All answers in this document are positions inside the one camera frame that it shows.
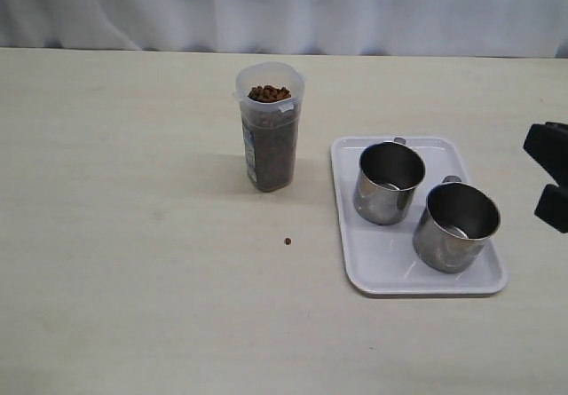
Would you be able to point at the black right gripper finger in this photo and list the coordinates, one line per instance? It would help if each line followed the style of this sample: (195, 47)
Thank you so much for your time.
(546, 143)
(552, 207)

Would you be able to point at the steel cup with kibble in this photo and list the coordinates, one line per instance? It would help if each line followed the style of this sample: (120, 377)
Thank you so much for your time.
(389, 174)
(456, 223)

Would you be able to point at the white rectangular plastic tray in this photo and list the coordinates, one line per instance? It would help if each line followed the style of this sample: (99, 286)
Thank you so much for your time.
(380, 260)

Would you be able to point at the white curtain backdrop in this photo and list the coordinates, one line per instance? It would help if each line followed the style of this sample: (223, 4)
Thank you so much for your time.
(484, 28)

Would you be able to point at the clear plastic tall container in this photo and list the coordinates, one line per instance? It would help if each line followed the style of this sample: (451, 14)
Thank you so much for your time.
(270, 96)

